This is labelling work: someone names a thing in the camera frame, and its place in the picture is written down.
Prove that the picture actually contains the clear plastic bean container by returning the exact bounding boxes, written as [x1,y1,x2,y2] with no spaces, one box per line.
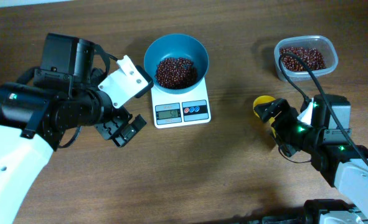
[274,35,339,82]

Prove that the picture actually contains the right black cable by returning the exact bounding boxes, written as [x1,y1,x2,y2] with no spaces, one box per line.
[278,52,368,183]

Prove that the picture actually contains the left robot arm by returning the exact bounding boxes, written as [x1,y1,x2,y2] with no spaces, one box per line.
[0,33,153,223]

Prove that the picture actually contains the teal plastic bowl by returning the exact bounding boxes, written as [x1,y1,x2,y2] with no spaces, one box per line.
[144,34,210,95]

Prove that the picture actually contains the white digital kitchen scale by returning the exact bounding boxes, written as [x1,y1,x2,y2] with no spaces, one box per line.
[151,78,211,129]

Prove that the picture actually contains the red beans in container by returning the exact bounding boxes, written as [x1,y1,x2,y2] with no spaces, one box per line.
[279,47,326,72]

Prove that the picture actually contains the red beans in bowl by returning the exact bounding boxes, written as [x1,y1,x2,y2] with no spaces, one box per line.
[155,57,197,90]

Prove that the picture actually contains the yellow measuring scoop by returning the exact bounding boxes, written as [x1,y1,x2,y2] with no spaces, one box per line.
[253,95,276,138]

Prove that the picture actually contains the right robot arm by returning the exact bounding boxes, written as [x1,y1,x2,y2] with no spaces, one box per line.
[253,95,368,223]

